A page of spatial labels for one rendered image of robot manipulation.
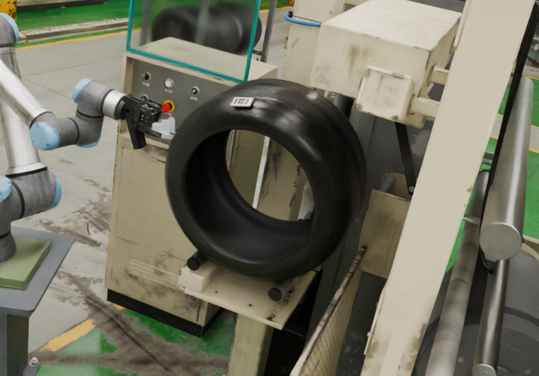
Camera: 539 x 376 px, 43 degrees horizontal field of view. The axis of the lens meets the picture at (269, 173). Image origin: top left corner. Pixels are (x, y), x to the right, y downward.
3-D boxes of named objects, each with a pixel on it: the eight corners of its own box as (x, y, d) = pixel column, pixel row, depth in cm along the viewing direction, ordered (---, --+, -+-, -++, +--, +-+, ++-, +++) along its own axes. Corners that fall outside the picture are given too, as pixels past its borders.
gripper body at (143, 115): (152, 111, 208) (119, 96, 210) (147, 135, 212) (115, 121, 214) (164, 105, 215) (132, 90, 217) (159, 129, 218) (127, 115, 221)
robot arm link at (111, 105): (100, 119, 215) (117, 111, 223) (113, 124, 214) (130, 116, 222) (105, 93, 211) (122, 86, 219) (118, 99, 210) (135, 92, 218)
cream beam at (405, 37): (366, 42, 205) (378, -7, 199) (448, 62, 198) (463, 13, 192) (304, 86, 152) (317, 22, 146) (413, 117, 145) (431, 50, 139)
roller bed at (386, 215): (365, 243, 244) (385, 168, 232) (404, 256, 240) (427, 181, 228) (351, 268, 227) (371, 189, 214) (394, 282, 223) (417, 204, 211)
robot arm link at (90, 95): (84, 99, 226) (89, 72, 222) (116, 114, 223) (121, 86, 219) (67, 107, 218) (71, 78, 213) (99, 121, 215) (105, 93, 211)
